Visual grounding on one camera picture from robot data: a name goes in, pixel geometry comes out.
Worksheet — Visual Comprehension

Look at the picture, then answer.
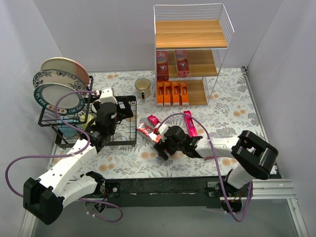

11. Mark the cream enamel mug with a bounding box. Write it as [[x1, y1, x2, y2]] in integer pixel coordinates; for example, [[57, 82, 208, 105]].
[[134, 78, 151, 99]]

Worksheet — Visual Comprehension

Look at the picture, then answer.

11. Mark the red 3D toothpaste box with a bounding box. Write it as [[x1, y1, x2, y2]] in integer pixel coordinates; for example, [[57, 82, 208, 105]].
[[174, 50, 190, 78], [137, 122, 161, 144], [156, 50, 169, 81]]

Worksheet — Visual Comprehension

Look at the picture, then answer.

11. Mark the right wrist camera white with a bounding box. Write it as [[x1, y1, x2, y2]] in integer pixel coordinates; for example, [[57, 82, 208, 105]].
[[154, 123, 169, 141]]

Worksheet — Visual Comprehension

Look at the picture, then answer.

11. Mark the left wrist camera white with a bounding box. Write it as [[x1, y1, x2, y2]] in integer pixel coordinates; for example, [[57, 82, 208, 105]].
[[96, 87, 117, 104]]

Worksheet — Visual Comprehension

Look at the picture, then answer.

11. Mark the blue cup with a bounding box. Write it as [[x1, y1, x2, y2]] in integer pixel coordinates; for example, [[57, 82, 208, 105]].
[[57, 116, 81, 138]]

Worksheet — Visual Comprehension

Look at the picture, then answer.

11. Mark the yellow-green cup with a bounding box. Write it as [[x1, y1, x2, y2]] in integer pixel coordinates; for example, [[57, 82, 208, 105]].
[[79, 114, 95, 130]]

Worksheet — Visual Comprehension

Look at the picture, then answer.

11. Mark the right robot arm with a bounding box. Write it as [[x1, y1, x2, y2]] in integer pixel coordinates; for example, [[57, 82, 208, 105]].
[[154, 125, 278, 196]]

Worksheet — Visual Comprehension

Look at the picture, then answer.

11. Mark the green-rimmed white plate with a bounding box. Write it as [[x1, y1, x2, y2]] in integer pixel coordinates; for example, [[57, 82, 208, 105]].
[[34, 83, 85, 115]]

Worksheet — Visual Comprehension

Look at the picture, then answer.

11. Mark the black wire dish rack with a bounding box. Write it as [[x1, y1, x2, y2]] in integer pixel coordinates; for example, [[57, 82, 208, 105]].
[[37, 75, 137, 148]]

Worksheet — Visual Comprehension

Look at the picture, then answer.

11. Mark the beige pink-rimmed plate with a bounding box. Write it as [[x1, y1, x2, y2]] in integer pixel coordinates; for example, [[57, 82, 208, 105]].
[[40, 57, 90, 86]]

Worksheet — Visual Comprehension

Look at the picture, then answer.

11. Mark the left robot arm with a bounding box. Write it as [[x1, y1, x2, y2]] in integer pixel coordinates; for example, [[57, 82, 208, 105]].
[[23, 96, 134, 225]]

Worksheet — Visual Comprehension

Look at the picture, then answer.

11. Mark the white wire wooden shelf rack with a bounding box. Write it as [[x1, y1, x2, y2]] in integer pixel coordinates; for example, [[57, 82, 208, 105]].
[[154, 3, 235, 106]]

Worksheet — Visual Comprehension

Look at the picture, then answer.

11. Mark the floral table mat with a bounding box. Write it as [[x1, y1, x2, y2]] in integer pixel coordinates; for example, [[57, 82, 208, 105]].
[[49, 68, 277, 180]]

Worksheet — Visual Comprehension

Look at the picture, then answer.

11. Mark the blue floral plate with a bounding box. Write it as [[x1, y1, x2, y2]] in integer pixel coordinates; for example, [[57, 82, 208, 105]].
[[33, 69, 87, 91]]

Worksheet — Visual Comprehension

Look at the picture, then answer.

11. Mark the aluminium frame base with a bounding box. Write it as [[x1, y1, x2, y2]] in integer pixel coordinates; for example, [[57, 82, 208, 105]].
[[19, 66, 309, 237]]

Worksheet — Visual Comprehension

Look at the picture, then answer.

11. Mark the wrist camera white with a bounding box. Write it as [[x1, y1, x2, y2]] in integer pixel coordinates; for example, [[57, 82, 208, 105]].
[[154, 123, 169, 141], [96, 87, 117, 104]]

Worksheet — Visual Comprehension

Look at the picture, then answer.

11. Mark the orange toothpaste box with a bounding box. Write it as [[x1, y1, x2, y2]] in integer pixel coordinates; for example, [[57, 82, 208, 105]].
[[156, 81, 164, 107], [163, 81, 172, 106], [171, 81, 180, 106], [180, 81, 189, 106]]

